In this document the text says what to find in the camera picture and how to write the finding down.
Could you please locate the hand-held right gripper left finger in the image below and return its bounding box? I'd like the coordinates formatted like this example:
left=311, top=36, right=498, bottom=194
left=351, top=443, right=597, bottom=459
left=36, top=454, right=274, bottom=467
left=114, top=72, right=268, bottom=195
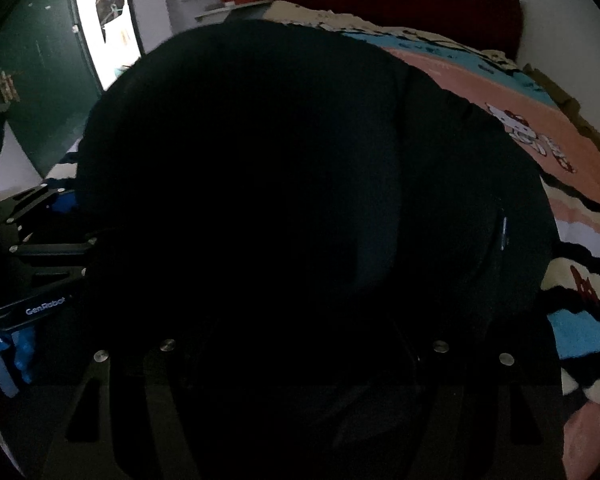
left=44, top=339, right=203, bottom=480

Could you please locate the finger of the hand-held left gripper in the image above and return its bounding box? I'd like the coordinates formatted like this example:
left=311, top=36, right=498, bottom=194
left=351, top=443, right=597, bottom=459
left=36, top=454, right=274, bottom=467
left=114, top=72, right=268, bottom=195
left=7, top=237, right=101, bottom=282
left=0, top=183, right=78, bottom=226

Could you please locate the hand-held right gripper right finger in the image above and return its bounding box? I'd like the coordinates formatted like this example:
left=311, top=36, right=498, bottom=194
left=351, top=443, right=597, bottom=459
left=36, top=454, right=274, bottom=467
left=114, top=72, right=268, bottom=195
left=415, top=339, right=567, bottom=480

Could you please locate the black hooded jacket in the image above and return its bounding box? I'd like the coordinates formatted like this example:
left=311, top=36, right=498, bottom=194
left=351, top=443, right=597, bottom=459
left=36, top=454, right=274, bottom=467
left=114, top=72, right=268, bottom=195
left=72, top=19, right=561, bottom=480

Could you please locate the blue white striped cloth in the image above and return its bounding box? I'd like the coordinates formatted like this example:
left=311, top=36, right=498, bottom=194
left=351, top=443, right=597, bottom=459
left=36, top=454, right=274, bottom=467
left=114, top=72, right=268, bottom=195
left=0, top=320, right=37, bottom=398

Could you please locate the green metal door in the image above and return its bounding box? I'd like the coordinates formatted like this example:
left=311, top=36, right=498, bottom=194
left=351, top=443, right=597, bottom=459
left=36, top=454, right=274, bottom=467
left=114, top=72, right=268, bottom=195
left=0, top=0, right=104, bottom=182

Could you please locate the pink cartoon printed blanket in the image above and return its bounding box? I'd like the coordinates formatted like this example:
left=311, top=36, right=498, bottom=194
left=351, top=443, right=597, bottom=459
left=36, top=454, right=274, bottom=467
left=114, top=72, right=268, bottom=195
left=40, top=0, right=600, bottom=480

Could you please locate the white bedside shelf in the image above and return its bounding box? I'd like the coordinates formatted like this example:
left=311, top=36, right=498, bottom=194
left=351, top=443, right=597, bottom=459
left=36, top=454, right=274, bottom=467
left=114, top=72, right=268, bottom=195
left=195, top=2, right=272, bottom=22

